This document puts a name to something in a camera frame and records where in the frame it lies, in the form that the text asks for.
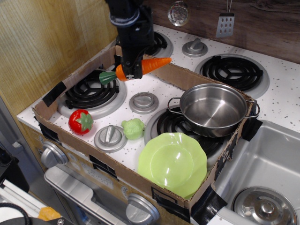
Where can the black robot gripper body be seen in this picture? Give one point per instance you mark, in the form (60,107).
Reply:
(135,31)

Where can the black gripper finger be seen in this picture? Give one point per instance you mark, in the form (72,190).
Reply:
(126,69)
(138,71)

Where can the orange plastic toy carrot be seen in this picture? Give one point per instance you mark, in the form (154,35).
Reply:
(147,66)

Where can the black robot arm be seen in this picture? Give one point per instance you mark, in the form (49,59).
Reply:
(111,4)

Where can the light green plastic plate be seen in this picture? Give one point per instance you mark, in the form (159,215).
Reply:
(174,161)

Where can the silver stovetop knob centre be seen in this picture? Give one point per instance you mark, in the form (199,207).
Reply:
(144,103)

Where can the silver stovetop knob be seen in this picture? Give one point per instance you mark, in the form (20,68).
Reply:
(110,139)
(144,103)
(195,48)

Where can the brown cardboard fence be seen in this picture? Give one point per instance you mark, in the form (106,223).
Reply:
(200,208)

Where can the black front left burner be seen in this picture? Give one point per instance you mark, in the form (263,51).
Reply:
(90,92)

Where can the silver hanging strainer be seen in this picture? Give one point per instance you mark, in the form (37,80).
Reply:
(178,13)

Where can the green toy lettuce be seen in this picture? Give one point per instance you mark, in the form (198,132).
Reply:
(133,129)

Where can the silver stovetop knob back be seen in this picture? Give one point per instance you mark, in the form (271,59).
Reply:
(195,48)

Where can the black front right burner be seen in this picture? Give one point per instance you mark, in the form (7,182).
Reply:
(171,122)

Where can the red toy strawberry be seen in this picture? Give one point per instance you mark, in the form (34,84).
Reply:
(80,122)

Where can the silver stovetop knob front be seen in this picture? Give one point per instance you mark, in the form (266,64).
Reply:
(110,139)

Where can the stainless steel pot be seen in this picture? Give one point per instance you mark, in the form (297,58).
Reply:
(213,110)

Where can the silver slotted spatula hanging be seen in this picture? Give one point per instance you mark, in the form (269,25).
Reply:
(226,22)

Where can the black back right burner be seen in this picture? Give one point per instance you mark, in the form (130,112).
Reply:
(237,72)

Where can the silver oven knob left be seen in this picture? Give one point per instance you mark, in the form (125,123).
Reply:
(52,155)

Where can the silver oven knob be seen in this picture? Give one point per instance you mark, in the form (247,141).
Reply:
(140,211)
(52,155)

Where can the silver oven knob right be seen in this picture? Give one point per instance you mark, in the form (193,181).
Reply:
(140,211)

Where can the steel toy sink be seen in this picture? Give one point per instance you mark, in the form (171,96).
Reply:
(270,159)

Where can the orange yellow cloth piece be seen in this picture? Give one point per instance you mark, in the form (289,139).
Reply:
(48,213)

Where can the silver pot lid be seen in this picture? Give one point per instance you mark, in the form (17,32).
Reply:
(264,206)

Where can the silver oven door handle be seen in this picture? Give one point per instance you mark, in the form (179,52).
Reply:
(80,194)

